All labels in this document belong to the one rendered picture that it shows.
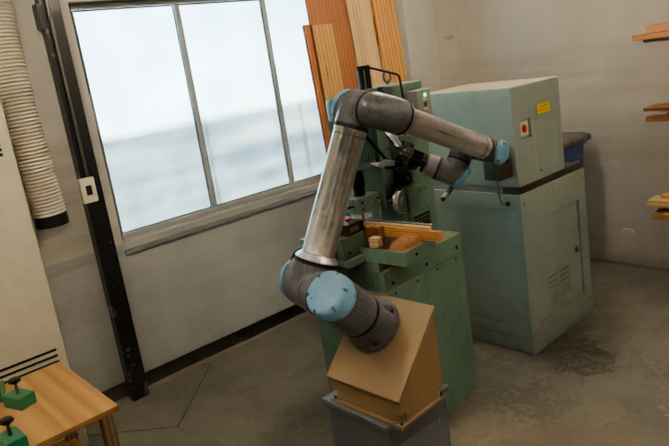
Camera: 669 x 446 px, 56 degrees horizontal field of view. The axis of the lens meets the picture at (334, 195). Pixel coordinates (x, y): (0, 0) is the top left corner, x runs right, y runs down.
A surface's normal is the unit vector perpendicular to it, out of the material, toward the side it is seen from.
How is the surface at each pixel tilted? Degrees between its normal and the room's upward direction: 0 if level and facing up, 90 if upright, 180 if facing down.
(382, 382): 45
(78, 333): 90
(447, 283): 90
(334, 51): 87
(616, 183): 90
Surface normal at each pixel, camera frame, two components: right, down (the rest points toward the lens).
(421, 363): 0.69, 0.04
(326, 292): -0.55, -0.48
